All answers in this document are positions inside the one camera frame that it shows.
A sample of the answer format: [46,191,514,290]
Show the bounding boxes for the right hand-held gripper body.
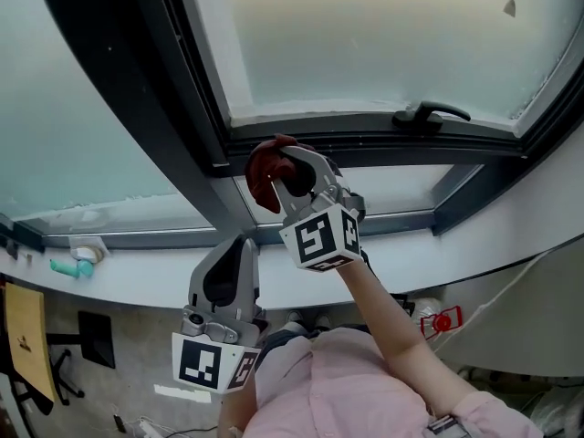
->
[276,178,367,274]

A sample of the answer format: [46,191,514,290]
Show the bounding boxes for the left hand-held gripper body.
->
[171,304,269,396]

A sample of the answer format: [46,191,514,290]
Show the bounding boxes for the red wiping cloth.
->
[245,133,316,214]

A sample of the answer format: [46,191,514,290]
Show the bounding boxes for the person's left forearm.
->
[218,379,257,438]

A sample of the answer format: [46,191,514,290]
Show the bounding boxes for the person's right forearm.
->
[337,255,478,422]

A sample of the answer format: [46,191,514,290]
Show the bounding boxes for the person's dark trousers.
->
[259,328,320,364]

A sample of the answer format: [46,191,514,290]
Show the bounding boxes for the white power strip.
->
[136,420,165,438]

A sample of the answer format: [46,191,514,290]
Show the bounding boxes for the small black display device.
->
[390,294,416,318]

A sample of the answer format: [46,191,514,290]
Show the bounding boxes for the white tape roll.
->
[75,244,107,264]

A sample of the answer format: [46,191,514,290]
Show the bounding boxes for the teal plastic tool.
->
[48,258,95,280]

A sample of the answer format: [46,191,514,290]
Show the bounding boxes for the person's pink shirt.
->
[245,326,544,438]

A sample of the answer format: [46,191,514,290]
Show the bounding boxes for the openable frosted window sash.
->
[150,0,584,163]

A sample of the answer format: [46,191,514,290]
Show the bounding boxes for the black office chair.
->
[43,348,87,406]

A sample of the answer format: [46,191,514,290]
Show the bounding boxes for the clear plastic bottle red label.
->
[410,297,464,341]

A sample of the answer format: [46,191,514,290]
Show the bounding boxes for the yellow chair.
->
[4,283,118,405]

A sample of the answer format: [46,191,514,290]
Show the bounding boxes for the large fixed frosted window pane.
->
[0,0,183,221]

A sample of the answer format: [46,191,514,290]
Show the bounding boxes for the white partition panel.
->
[437,239,584,378]

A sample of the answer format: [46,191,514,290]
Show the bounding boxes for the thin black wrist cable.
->
[362,251,382,283]

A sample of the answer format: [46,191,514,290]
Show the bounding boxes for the black window handle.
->
[391,101,472,131]

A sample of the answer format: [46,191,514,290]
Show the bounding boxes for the dark grey window frame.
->
[0,0,584,253]

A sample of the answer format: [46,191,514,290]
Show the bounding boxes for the white cable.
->
[433,248,553,355]

